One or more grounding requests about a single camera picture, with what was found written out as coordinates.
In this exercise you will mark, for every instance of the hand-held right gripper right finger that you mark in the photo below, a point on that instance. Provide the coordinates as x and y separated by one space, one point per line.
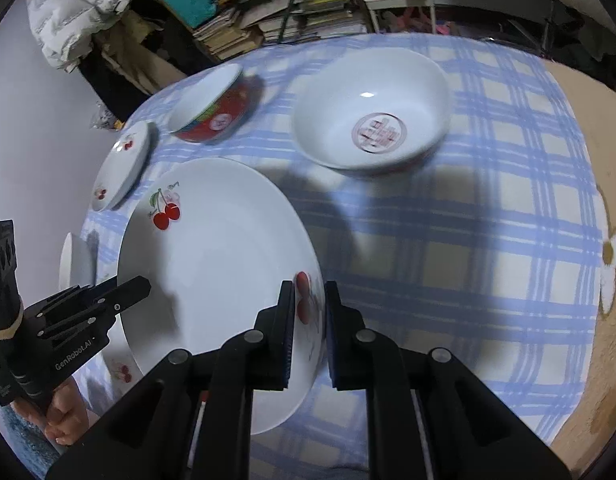
332 340

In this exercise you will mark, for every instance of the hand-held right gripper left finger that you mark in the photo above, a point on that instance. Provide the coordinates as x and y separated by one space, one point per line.
288 340

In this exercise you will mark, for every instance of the patterned plastic bag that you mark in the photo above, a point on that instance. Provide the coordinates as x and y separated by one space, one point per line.
108 120

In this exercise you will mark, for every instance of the black garment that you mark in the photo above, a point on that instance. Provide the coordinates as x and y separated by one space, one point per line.
113 85

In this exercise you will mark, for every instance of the large white bowl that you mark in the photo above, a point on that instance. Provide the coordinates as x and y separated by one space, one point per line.
338 125

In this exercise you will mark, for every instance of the beige flower blanket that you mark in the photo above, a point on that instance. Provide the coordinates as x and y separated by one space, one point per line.
603 160

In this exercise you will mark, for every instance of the person's left hand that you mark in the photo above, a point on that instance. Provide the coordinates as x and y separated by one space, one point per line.
65 417

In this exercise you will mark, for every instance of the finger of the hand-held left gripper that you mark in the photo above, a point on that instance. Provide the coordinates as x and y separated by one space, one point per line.
123 297

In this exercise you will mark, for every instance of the small white cherry plate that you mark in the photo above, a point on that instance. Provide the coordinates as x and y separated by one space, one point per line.
120 370
120 170
78 265

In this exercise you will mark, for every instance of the blue plaid blanket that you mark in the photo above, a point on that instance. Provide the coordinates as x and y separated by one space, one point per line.
438 260

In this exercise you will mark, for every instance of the thin black rod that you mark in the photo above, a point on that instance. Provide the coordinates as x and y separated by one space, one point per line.
289 10

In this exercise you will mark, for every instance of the stack of books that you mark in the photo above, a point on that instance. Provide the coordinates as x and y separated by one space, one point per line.
298 17

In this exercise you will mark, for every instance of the white puffer jacket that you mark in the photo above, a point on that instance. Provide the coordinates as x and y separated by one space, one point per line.
73 5

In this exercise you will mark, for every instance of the small red patterned bowl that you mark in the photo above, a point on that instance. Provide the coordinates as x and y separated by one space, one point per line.
223 120

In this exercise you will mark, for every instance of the large white cherry plate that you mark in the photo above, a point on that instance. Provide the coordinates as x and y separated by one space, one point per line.
213 260

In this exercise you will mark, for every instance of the beige coat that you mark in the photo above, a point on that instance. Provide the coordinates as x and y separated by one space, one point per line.
128 35

